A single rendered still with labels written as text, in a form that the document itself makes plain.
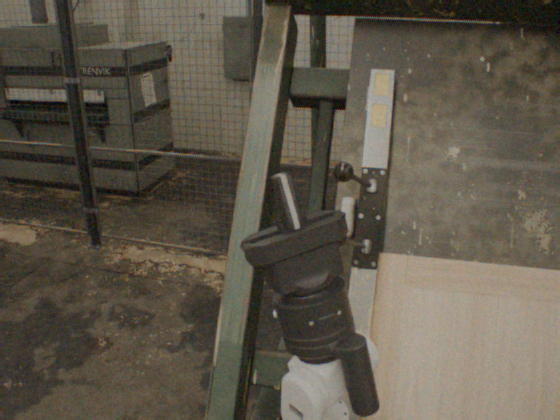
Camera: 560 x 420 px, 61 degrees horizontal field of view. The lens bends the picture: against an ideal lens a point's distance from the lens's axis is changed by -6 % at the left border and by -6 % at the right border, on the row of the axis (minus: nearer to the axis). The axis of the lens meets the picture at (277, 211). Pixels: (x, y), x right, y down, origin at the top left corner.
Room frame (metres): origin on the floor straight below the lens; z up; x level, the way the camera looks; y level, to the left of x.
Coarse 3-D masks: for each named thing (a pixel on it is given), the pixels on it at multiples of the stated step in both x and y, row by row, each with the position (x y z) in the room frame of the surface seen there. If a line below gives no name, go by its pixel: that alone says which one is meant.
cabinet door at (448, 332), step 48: (384, 288) 0.83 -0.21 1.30; (432, 288) 0.82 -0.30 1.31; (480, 288) 0.80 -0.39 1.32; (528, 288) 0.78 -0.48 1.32; (384, 336) 0.78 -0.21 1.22; (432, 336) 0.77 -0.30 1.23; (480, 336) 0.75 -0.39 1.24; (528, 336) 0.74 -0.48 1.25; (384, 384) 0.73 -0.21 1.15; (432, 384) 0.72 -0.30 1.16; (480, 384) 0.70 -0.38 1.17; (528, 384) 0.69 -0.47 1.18
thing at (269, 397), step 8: (280, 344) 1.31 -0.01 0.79; (264, 392) 1.09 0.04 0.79; (272, 392) 1.09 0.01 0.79; (280, 392) 1.09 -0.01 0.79; (264, 400) 1.05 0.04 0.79; (272, 400) 1.05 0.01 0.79; (280, 400) 1.05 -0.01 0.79; (256, 408) 1.02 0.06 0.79; (264, 408) 1.02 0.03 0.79; (272, 408) 1.02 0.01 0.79; (280, 408) 1.02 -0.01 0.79; (256, 416) 0.99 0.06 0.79; (264, 416) 0.99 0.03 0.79; (272, 416) 0.99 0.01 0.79; (280, 416) 0.99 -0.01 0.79
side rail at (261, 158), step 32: (288, 32) 1.17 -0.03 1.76; (288, 64) 1.17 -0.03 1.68; (256, 96) 1.08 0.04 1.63; (256, 128) 1.04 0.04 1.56; (256, 160) 1.00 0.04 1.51; (256, 192) 0.96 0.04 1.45; (256, 224) 0.92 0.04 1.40; (224, 288) 0.86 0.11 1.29; (256, 288) 0.89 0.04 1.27; (224, 320) 0.82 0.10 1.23; (256, 320) 0.88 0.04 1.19; (224, 352) 0.79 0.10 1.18; (224, 384) 0.75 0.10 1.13; (224, 416) 0.71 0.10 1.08
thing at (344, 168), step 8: (336, 168) 0.86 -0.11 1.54; (344, 168) 0.85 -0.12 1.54; (352, 168) 0.86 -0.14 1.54; (336, 176) 0.85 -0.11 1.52; (344, 176) 0.85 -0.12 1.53; (352, 176) 0.85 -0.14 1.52; (368, 184) 0.91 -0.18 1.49; (376, 184) 0.92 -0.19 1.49; (368, 192) 0.92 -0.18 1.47; (376, 192) 0.91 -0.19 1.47
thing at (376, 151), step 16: (368, 96) 1.05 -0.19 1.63; (384, 96) 1.04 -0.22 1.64; (368, 112) 1.03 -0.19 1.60; (368, 128) 1.01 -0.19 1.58; (384, 128) 1.00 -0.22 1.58; (368, 144) 0.99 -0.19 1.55; (384, 144) 0.98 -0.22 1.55; (368, 160) 0.97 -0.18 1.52; (384, 160) 0.96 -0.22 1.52; (384, 192) 0.92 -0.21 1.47; (352, 272) 0.84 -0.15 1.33; (368, 272) 0.84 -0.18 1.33; (352, 288) 0.83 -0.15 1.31; (368, 288) 0.82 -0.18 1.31; (352, 304) 0.81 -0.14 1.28; (368, 304) 0.80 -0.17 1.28; (368, 320) 0.79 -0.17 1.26; (368, 336) 0.77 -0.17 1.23; (352, 416) 0.69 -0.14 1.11
